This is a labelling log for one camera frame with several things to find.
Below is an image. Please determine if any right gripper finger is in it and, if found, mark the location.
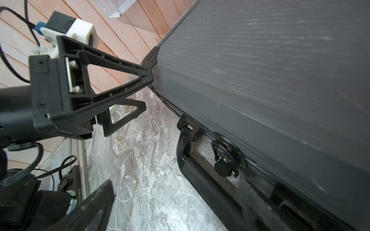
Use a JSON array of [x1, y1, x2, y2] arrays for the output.
[[48, 180, 115, 231]]

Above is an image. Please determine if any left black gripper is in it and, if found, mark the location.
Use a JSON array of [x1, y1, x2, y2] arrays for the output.
[[28, 35, 154, 141]]

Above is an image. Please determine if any dark grey poker case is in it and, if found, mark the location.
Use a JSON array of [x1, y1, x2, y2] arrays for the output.
[[142, 1, 370, 231]]

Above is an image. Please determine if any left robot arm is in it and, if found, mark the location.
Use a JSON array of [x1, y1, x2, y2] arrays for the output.
[[1, 36, 153, 231]]

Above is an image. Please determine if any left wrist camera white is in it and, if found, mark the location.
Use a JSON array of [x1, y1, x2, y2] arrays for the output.
[[31, 11, 99, 58]]

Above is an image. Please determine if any white mesh wall shelf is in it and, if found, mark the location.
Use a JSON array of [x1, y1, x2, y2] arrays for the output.
[[97, 0, 136, 18]]

